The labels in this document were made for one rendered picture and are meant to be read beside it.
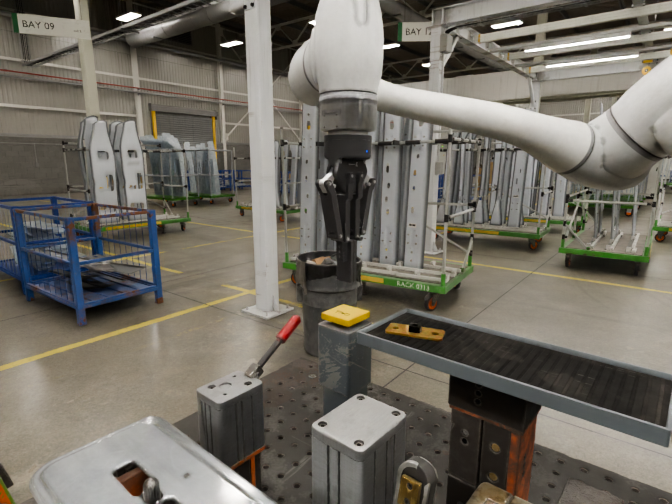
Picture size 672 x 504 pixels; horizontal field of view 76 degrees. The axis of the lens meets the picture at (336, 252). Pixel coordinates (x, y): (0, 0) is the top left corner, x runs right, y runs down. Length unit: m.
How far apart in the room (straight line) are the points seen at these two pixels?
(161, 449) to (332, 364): 0.28
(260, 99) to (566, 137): 3.25
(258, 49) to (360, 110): 3.35
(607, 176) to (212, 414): 0.82
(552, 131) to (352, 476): 0.65
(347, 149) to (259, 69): 3.32
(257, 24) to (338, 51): 3.38
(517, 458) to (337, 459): 0.23
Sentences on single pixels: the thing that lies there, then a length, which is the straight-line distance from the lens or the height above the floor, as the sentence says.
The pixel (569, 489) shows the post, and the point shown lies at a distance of 0.53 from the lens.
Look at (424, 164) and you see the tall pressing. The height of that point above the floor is 1.37.
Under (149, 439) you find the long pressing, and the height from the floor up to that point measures 1.00.
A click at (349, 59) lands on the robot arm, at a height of 1.55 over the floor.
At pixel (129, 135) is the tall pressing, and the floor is 1.87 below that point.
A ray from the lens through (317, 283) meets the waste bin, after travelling 2.98.
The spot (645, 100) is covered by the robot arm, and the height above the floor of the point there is 1.51.
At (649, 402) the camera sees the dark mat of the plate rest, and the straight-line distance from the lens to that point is 0.59.
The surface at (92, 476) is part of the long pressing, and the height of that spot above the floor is 1.00.
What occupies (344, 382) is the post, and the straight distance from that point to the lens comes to 0.74.
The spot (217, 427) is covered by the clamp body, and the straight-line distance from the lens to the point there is 0.72.
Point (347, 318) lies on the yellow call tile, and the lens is 0.71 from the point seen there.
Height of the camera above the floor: 1.41
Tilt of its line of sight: 12 degrees down
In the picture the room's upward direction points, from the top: straight up
